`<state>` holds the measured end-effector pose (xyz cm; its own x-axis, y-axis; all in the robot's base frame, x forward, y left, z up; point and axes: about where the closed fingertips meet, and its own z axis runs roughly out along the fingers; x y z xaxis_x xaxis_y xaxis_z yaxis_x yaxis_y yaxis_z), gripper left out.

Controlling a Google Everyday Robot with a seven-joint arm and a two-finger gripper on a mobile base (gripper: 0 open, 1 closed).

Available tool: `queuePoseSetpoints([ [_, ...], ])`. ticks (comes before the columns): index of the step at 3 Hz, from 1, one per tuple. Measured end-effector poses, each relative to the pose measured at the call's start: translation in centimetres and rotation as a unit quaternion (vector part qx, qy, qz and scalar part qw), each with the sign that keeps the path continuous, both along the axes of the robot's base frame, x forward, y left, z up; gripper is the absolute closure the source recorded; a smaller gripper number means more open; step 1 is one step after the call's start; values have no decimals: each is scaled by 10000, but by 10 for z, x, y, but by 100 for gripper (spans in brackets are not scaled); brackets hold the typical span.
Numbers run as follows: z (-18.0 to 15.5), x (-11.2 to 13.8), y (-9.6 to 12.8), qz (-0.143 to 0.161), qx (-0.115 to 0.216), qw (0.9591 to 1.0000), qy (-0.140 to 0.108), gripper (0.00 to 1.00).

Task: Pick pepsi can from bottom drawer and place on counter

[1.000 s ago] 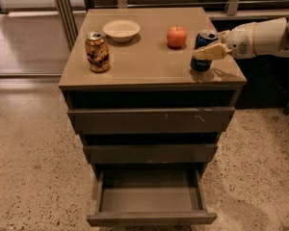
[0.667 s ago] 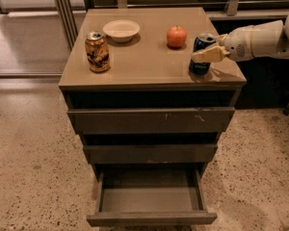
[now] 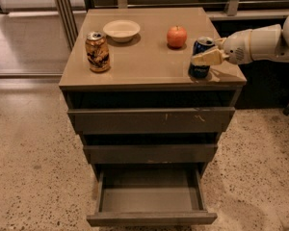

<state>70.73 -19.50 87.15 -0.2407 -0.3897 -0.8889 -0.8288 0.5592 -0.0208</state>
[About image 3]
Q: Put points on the blue pepsi can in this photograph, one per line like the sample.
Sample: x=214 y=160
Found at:
x=201 y=45

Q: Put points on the grey open bottom drawer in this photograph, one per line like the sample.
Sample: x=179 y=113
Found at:
x=150 y=197

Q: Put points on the grey drawer cabinet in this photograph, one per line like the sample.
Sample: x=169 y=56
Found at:
x=146 y=73

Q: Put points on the white bowl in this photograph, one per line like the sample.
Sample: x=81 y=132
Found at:
x=121 y=30

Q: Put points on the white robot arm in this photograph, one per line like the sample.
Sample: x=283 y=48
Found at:
x=267 y=43

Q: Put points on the grey middle drawer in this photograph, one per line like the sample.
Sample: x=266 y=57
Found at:
x=151 y=154

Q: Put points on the gold patterned drink can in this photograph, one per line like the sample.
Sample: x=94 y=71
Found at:
x=97 y=51

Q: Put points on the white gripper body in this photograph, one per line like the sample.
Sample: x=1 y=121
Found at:
x=235 y=50

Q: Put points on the grey top drawer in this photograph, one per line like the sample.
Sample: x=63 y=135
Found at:
x=151 y=121

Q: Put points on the red apple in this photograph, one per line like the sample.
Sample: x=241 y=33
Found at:
x=176 y=36

